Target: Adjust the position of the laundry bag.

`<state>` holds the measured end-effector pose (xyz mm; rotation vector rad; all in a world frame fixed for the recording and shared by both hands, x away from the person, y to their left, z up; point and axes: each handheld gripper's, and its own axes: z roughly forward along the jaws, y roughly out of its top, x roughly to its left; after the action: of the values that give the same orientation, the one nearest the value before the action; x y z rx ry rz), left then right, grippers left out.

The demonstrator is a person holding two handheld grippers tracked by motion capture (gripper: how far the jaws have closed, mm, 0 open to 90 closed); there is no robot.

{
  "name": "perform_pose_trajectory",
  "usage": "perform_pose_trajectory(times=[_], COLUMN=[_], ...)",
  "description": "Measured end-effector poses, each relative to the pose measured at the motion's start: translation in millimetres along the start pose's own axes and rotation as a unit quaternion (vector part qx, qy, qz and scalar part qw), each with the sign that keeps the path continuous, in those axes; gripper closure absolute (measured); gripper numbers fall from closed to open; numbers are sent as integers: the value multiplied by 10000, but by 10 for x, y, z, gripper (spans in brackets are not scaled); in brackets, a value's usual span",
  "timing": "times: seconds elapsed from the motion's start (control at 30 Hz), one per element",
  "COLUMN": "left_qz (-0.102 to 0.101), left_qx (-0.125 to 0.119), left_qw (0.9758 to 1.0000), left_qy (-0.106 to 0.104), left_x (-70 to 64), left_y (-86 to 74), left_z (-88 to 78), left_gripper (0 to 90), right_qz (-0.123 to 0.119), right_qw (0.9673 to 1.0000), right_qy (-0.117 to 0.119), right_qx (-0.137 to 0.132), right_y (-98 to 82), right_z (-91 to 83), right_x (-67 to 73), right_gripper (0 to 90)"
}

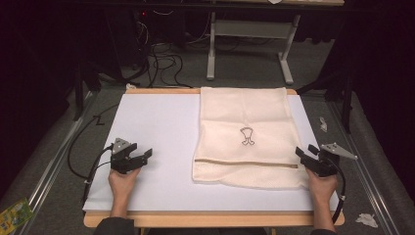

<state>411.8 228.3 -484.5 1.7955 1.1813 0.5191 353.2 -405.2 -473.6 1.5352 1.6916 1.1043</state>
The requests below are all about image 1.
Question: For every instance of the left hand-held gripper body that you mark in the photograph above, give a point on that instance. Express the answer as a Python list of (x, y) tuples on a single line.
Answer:
[(121, 161)]

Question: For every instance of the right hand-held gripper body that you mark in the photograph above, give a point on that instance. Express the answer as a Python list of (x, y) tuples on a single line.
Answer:
[(326, 161)]

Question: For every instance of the cream mesh laundry bag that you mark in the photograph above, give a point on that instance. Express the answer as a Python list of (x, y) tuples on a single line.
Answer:
[(248, 111)]

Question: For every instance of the person's left hand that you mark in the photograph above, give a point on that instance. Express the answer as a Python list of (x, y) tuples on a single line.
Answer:
[(123, 184)]

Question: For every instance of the person's right hand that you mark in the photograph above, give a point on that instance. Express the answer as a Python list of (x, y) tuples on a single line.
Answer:
[(322, 189)]

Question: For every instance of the small crumpled white tissue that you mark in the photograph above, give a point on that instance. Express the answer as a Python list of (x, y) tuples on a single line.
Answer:
[(323, 124)]

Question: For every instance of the white board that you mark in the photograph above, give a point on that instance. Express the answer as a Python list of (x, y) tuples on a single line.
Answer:
[(163, 130)]

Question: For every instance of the black stand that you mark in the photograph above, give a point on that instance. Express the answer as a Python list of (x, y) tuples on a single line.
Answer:
[(78, 91), (347, 104)]

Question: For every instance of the white cloth scrap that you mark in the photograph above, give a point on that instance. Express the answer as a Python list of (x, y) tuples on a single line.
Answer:
[(130, 86)]

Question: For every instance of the large crumpled white tissue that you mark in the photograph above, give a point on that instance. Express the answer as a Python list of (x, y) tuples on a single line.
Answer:
[(367, 220)]

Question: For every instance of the wooden table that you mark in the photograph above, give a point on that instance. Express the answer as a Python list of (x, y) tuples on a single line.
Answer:
[(202, 219)]

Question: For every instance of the green printed packet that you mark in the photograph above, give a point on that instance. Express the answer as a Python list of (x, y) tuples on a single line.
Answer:
[(14, 217)]

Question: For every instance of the metal floor rail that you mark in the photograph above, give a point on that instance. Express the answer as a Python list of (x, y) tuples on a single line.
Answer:
[(55, 153), (359, 166)]

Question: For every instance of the white desk frame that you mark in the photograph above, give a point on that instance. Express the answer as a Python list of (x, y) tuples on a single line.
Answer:
[(212, 49)]

